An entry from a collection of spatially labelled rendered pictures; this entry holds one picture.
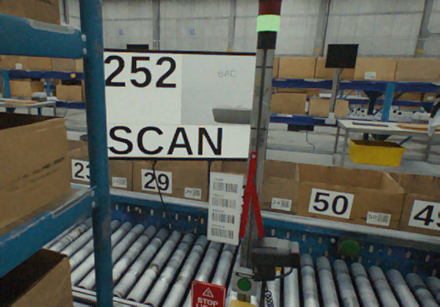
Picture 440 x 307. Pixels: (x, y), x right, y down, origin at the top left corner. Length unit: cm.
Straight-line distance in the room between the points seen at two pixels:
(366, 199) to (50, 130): 130
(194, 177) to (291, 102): 430
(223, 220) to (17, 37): 68
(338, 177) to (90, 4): 152
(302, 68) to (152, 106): 513
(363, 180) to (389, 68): 441
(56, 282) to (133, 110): 52
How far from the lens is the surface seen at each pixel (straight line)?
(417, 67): 620
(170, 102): 88
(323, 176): 175
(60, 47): 38
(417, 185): 185
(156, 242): 148
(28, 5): 39
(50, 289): 49
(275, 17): 78
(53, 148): 42
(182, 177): 152
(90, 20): 43
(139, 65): 88
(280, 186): 146
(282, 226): 146
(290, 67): 590
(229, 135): 90
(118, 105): 89
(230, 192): 84
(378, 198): 151
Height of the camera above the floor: 150
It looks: 15 degrees down
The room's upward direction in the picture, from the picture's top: 1 degrees clockwise
